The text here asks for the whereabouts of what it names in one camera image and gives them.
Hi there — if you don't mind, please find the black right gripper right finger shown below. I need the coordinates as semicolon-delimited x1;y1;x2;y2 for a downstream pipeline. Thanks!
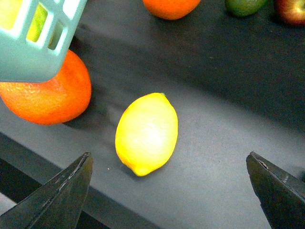
246;152;305;229

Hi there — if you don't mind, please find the red apple middle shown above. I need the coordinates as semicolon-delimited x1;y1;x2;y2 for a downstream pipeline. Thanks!
274;0;305;26

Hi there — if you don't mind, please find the large orange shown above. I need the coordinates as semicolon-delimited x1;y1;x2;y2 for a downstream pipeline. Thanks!
142;0;201;20

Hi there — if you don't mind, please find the green lime middle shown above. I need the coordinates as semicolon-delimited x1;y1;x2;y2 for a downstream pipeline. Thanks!
224;0;267;17

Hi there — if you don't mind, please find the light blue shopping basket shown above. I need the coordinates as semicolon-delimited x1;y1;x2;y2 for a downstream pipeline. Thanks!
0;0;87;83

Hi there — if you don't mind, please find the yellow lemon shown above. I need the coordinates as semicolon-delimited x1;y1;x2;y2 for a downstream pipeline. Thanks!
0;0;48;42
115;93;178;177

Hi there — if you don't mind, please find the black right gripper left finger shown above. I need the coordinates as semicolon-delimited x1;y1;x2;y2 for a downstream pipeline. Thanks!
0;153;93;229

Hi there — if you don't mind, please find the yellow orange mango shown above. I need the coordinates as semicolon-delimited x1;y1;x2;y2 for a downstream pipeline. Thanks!
0;51;92;125

